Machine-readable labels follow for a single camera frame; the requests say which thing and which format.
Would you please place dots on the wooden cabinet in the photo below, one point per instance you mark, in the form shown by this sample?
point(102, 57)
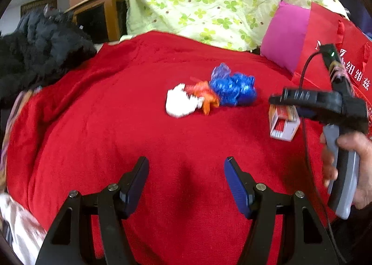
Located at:
point(98, 17)

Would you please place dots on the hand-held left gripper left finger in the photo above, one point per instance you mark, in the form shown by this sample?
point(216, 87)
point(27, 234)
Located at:
point(136, 186)

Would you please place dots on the person's right hand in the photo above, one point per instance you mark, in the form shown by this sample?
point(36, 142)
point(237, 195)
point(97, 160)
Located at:
point(364, 166)

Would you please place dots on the red and pink gift bag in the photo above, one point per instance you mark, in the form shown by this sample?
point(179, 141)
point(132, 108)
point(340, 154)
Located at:
point(290, 35)

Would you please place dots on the white cloth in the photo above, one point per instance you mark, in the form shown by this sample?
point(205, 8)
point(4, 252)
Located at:
point(23, 224)

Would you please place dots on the crumpled white tissue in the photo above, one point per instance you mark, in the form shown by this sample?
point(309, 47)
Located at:
point(180, 105)

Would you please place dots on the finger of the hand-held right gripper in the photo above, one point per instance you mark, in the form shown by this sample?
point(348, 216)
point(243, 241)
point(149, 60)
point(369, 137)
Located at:
point(302, 97)

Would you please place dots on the orange red plastic bag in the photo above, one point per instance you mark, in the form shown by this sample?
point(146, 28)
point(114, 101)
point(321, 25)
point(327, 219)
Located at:
point(206, 99)

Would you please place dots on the blue plastic bag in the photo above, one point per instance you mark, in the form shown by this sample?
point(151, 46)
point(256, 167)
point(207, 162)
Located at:
point(235, 90)

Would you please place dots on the black puffer jacket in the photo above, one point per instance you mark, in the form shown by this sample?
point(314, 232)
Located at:
point(43, 49)

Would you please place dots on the person's right forearm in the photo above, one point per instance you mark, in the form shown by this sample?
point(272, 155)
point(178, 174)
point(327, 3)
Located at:
point(357, 238)

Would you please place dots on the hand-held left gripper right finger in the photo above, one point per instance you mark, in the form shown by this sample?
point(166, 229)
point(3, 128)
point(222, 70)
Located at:
point(237, 186)

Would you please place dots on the small orange white carton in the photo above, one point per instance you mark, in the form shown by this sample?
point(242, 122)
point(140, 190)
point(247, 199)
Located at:
point(283, 131)

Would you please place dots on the brown lattice door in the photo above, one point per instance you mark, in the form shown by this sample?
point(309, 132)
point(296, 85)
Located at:
point(37, 4)

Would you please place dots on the red fleece blanket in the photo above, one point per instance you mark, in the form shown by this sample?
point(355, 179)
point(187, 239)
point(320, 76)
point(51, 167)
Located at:
point(116, 108)

